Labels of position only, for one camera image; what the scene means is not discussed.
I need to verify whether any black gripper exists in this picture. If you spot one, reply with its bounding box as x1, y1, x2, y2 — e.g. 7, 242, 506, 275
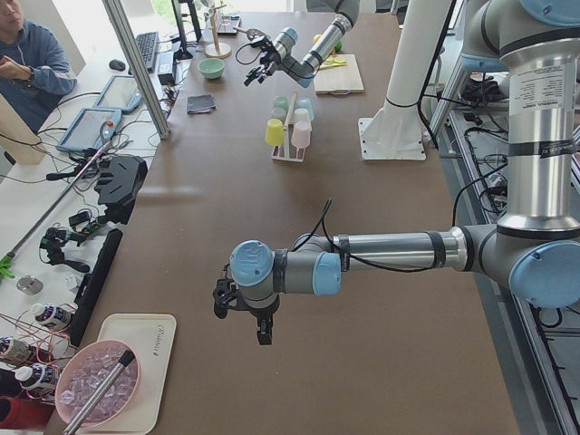
212, 264, 280, 345
244, 38, 282, 87

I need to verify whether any green plastic cup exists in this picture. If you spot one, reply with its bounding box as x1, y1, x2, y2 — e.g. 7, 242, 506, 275
273, 95, 289, 112

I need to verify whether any pink plastic cup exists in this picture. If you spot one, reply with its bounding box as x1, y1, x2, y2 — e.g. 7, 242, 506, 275
291, 121, 312, 150

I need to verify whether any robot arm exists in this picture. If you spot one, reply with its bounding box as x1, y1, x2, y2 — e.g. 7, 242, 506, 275
244, 0, 360, 88
213, 1, 579, 344

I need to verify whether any wooden cup tree stand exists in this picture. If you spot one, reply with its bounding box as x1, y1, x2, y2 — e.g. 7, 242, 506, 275
203, 2, 233, 59

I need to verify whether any light blue plastic cup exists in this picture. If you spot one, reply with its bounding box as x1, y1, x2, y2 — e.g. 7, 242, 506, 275
295, 97, 314, 121

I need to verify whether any white plastic cup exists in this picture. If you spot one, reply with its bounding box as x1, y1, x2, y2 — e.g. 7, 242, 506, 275
293, 108, 311, 124

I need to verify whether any yellow plastic cup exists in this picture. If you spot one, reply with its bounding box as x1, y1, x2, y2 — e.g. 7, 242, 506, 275
265, 118, 285, 147

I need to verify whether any green ceramic bowl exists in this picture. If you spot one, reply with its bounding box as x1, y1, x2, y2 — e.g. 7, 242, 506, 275
198, 58, 225, 80

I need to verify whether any yellow plastic knife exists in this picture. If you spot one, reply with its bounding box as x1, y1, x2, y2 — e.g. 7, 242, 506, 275
319, 63, 347, 71

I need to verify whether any wooden cutting board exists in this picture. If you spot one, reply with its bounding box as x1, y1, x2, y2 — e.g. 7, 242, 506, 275
314, 53, 364, 95

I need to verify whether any grey folded cloth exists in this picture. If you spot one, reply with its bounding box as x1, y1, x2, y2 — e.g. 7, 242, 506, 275
187, 94, 216, 114

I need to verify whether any cream plastic tray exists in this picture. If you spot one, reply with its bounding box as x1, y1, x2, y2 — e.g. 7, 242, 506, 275
78, 314, 177, 434

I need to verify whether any black keyboard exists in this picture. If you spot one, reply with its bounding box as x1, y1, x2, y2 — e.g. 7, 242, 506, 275
135, 32, 159, 73

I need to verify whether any black computer mouse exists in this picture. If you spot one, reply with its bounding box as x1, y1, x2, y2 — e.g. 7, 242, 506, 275
109, 59, 126, 72

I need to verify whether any blue teach pendant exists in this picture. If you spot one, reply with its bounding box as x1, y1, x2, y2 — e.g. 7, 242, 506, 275
94, 75, 142, 114
56, 108, 122, 153

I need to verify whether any pink bowl of ice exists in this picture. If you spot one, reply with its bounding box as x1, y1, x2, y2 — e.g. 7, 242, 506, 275
55, 340, 140, 428

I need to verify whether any water bottle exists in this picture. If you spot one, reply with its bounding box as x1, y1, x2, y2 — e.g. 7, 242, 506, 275
30, 304, 73, 332
14, 363, 60, 394

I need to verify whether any steel weight cylinder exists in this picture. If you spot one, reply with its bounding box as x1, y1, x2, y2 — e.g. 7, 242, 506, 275
16, 275, 44, 295

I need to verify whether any seated person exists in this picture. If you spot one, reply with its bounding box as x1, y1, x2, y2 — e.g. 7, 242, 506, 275
1, 1, 77, 132

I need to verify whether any long reacher grabber tool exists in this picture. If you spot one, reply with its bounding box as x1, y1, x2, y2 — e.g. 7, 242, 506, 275
1, 139, 111, 279

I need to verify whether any white wire cup holder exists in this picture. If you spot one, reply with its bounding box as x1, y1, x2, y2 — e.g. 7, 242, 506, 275
271, 92, 305, 162

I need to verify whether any aluminium frame post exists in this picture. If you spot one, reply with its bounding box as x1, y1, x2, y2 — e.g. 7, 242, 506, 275
102, 0, 170, 140

